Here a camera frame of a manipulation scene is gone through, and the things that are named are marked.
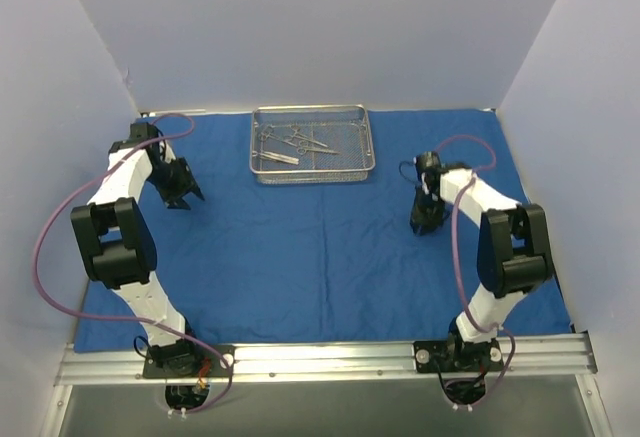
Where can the wire mesh instrument tray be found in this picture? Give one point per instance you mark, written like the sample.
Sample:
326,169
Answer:
344,128

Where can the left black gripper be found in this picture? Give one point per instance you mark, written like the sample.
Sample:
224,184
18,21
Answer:
179,184

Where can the steel forceps middle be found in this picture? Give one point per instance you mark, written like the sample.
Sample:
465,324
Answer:
297,134

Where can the aluminium front rail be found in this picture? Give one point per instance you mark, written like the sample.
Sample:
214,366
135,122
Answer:
555,355

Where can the blue surgical wrap cloth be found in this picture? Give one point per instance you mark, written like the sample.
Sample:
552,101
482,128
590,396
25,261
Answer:
254,263

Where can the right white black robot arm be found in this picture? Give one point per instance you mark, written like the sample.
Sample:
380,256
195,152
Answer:
513,253

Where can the steel forceps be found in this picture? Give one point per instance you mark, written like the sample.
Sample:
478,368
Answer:
268,132
297,134

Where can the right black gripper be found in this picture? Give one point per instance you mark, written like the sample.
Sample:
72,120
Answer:
428,212

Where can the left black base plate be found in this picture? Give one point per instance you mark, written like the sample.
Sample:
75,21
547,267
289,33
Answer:
182,360

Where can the steel forceps left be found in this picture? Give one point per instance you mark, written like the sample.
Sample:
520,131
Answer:
268,132

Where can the steel scissors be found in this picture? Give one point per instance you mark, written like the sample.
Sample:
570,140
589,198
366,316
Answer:
305,147

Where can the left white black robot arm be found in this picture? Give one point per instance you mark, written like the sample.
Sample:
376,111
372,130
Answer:
118,250

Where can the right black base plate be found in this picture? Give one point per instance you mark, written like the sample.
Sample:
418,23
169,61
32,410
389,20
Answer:
452,356

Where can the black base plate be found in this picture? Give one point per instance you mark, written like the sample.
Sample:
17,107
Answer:
452,356
182,360

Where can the steel tweezers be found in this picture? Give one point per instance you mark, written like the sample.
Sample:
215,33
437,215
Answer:
276,157

